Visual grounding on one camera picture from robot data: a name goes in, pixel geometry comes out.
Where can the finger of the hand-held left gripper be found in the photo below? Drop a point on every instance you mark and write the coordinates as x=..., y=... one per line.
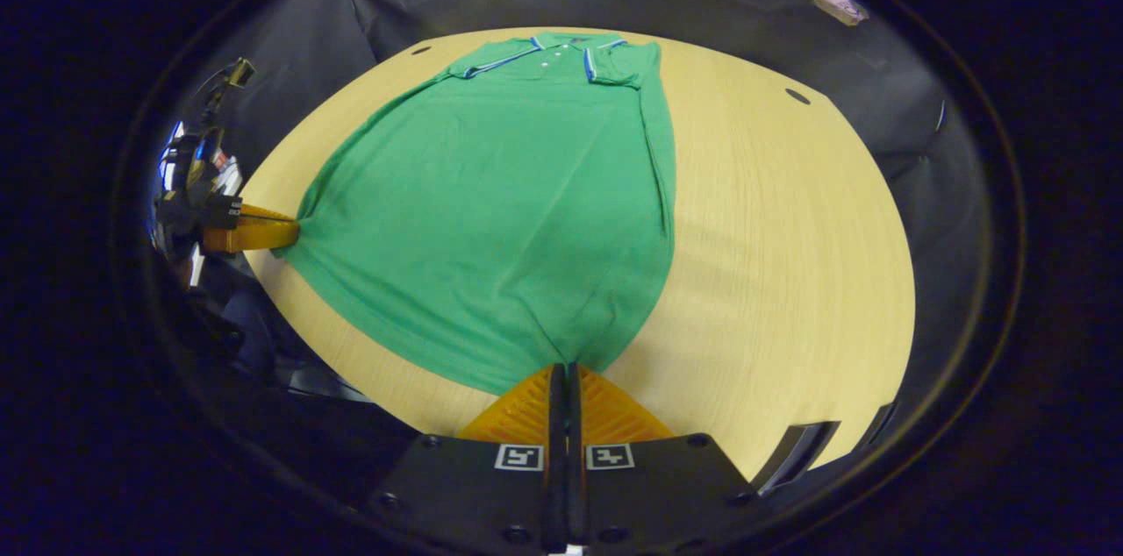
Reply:
x=259, y=231

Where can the black backdrop cloth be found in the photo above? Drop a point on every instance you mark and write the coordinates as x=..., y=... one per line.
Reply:
x=746, y=12

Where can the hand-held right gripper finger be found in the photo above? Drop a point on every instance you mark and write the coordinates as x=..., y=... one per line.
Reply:
x=555, y=486
x=575, y=486

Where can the green T-shirt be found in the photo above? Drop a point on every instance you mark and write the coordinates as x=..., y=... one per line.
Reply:
x=491, y=214

